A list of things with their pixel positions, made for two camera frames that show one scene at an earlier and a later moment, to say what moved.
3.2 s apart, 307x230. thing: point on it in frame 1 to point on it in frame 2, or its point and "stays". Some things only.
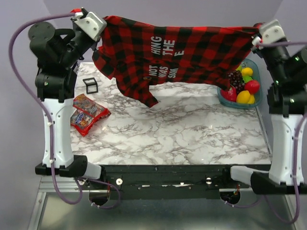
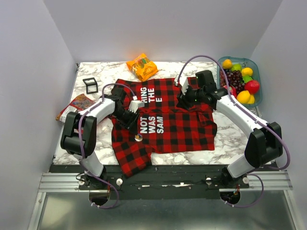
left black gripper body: (76, 45) to (126, 117)
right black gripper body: (275, 58) to (191, 97)
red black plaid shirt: (140, 55) to (162, 127)
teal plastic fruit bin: (251, 63) stays
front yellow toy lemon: (244, 97) stays
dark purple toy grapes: (236, 80) stays
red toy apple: (253, 86) stays
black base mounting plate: (171, 182) stays
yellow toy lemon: (246, 72) stays
